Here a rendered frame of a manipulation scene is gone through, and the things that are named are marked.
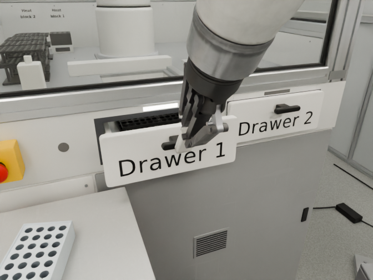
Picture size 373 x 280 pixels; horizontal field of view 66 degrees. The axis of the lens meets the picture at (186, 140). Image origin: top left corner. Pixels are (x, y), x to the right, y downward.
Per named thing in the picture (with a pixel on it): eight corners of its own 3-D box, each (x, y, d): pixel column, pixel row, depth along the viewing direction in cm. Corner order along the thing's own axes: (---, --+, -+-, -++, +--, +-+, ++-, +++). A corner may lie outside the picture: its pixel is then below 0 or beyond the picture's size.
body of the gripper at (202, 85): (261, 80, 34) (234, 123, 42) (235, 30, 38) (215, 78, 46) (203, 86, 32) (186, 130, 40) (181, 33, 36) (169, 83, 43)
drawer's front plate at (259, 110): (317, 128, 84) (325, 91, 79) (228, 144, 74) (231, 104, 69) (312, 125, 85) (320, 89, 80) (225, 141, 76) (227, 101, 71)
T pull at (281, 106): (300, 111, 74) (301, 105, 73) (276, 114, 71) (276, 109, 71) (291, 106, 77) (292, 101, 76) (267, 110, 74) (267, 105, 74)
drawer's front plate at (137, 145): (235, 161, 67) (238, 116, 62) (106, 188, 57) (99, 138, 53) (231, 158, 68) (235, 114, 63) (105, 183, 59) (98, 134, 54)
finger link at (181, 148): (198, 128, 50) (200, 131, 49) (190, 148, 56) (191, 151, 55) (182, 131, 49) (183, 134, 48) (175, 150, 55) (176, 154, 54)
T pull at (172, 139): (198, 145, 57) (199, 138, 56) (162, 151, 54) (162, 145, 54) (192, 137, 60) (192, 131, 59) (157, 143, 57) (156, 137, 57)
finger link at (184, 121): (193, 86, 39) (190, 78, 40) (178, 128, 49) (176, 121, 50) (219, 83, 41) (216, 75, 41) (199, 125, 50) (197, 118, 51)
